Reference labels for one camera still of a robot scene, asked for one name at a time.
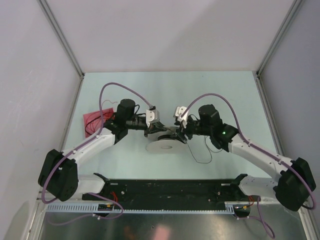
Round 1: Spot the white plastic spool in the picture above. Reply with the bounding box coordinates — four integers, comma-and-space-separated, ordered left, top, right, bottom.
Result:
145, 127, 187, 154

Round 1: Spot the thin brown wire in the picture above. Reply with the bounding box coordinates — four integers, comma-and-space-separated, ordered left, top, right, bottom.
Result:
164, 126, 218, 165

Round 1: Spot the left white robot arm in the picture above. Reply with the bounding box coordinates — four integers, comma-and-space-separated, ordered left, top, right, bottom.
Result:
38, 99, 167, 202

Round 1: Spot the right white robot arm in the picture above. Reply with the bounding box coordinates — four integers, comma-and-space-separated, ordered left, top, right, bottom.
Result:
174, 104, 317, 212

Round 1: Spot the pink plastic box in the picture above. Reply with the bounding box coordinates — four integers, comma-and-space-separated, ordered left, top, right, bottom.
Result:
83, 108, 114, 138

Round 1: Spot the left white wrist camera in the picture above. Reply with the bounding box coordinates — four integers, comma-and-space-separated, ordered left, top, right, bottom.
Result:
145, 106, 160, 127

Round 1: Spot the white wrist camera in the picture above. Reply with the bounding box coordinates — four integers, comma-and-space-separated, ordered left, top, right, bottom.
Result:
173, 106, 189, 128
145, 106, 160, 127

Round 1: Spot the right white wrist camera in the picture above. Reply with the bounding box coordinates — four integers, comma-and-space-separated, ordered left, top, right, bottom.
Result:
173, 106, 189, 128

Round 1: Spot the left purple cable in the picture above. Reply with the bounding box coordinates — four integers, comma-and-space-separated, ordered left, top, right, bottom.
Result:
41, 82, 155, 225

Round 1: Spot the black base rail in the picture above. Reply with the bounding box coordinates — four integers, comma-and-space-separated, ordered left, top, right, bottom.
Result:
82, 177, 262, 210

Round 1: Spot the grey slotted cable duct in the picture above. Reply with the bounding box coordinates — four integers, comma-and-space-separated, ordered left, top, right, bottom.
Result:
44, 201, 251, 215

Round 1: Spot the right aluminium frame post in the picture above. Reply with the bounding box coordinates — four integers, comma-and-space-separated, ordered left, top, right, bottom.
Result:
255, 0, 303, 76

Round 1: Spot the aluminium frame post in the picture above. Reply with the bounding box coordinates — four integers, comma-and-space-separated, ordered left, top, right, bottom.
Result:
255, 0, 303, 76
36, 0, 86, 78

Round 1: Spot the left aluminium frame post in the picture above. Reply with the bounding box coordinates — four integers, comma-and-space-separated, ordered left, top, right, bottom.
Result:
36, 0, 86, 78

